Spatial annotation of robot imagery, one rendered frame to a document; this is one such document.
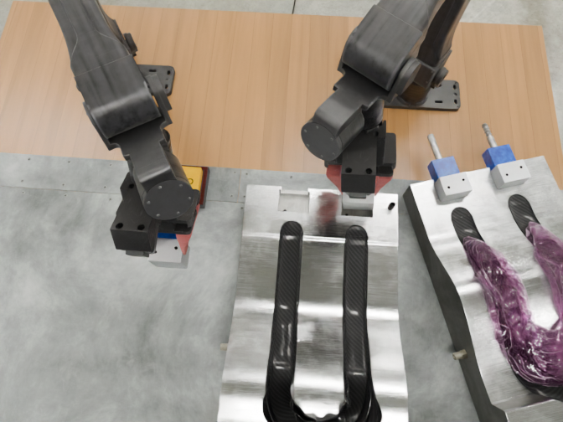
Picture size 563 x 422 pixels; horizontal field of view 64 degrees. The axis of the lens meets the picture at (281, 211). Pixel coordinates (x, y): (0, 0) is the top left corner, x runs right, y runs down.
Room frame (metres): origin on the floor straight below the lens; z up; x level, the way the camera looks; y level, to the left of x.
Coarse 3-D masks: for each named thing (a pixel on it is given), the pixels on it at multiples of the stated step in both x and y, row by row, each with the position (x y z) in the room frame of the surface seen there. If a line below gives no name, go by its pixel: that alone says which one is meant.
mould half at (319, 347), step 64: (256, 192) 0.29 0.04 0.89; (320, 192) 0.29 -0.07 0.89; (256, 256) 0.18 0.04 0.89; (320, 256) 0.18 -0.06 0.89; (384, 256) 0.18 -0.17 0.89; (256, 320) 0.08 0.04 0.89; (320, 320) 0.08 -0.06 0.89; (384, 320) 0.08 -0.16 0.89; (256, 384) -0.02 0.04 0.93; (320, 384) -0.02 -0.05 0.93; (384, 384) -0.02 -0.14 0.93
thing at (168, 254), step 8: (160, 240) 0.19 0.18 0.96; (168, 240) 0.19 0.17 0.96; (176, 240) 0.19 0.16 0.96; (160, 248) 0.18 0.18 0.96; (168, 248) 0.18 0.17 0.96; (176, 248) 0.18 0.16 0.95; (152, 256) 0.16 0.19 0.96; (160, 256) 0.16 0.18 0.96; (168, 256) 0.16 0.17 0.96; (176, 256) 0.16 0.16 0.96; (184, 256) 0.17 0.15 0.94; (152, 264) 0.16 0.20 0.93; (160, 264) 0.16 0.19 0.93; (168, 264) 0.16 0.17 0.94; (176, 264) 0.15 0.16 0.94; (184, 264) 0.16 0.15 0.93
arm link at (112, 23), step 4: (96, 0) 0.52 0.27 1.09; (100, 4) 0.54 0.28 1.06; (104, 12) 0.55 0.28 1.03; (104, 16) 0.53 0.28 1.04; (108, 16) 0.58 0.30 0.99; (108, 20) 0.55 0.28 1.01; (112, 20) 0.59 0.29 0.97; (108, 24) 0.53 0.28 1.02; (112, 24) 0.57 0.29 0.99; (116, 24) 0.59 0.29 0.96; (112, 28) 0.55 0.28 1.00; (116, 28) 0.57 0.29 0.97; (116, 32) 0.56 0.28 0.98; (120, 32) 0.58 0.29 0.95; (116, 36) 0.55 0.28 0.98; (120, 36) 0.56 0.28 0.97; (120, 40) 0.55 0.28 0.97; (124, 40) 0.56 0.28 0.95; (124, 44) 0.55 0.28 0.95; (128, 48) 0.55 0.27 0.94
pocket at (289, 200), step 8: (280, 192) 0.30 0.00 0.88; (288, 192) 0.30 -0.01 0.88; (296, 192) 0.30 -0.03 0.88; (304, 192) 0.30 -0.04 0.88; (280, 200) 0.29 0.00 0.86; (288, 200) 0.29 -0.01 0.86; (296, 200) 0.29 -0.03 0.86; (304, 200) 0.29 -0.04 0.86; (280, 208) 0.27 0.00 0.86; (288, 208) 0.27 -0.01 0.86; (296, 208) 0.27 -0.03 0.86; (304, 208) 0.27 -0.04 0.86
